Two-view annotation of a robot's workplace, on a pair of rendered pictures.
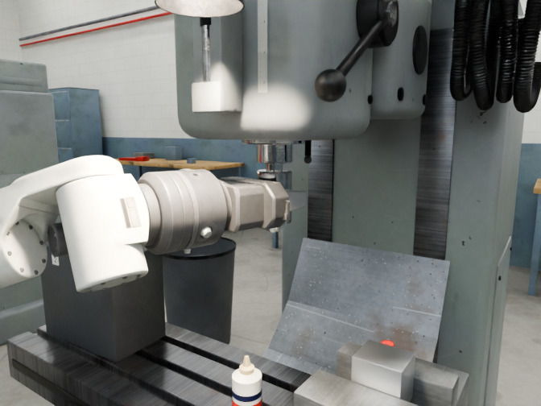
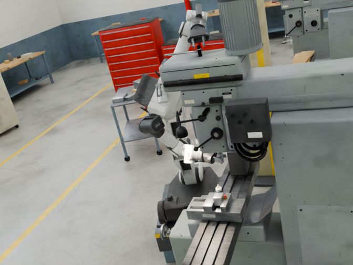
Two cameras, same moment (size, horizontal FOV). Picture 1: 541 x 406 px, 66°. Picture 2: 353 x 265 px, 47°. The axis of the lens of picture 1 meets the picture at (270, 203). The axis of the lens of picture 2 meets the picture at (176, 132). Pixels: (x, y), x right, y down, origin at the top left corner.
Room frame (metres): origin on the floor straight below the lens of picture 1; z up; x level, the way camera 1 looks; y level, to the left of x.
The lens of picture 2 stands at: (-0.02, -2.21, 2.43)
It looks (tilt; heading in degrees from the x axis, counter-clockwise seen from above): 23 degrees down; 81
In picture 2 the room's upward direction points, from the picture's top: 13 degrees counter-clockwise
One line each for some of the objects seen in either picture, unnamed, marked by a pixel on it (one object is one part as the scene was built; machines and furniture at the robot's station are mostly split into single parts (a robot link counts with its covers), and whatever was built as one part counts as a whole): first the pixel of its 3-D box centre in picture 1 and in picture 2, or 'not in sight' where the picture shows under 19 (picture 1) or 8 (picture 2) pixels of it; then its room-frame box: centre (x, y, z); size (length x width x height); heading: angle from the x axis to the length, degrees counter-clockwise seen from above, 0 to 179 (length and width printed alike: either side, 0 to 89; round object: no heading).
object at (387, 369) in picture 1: (382, 377); (219, 199); (0.47, -0.14, 1.03); 0.06 x 0.05 x 0.06; 55
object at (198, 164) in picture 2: not in sight; (190, 173); (0.51, 0.89, 0.68); 0.21 x 0.20 x 0.13; 71
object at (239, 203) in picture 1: (217, 207); (207, 156); (0.49, 0.06, 1.23); 0.13 x 0.12 x 0.10; 42
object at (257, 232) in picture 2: not in sight; (230, 216); (0.55, -0.01, 0.78); 0.50 x 0.35 x 0.12; 146
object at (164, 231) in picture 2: not in sight; (168, 232); (0.14, 0.27, 0.62); 0.16 x 0.12 x 0.12; 146
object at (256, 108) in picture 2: not in sight; (248, 121); (0.62, -0.45, 1.62); 0.20 x 0.09 x 0.21; 146
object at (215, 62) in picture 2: not in sight; (205, 69); (0.57, -0.01, 1.81); 0.47 x 0.26 x 0.16; 146
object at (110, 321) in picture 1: (101, 287); (239, 155); (0.79, 0.33, 1.02); 0.22 x 0.12 x 0.20; 58
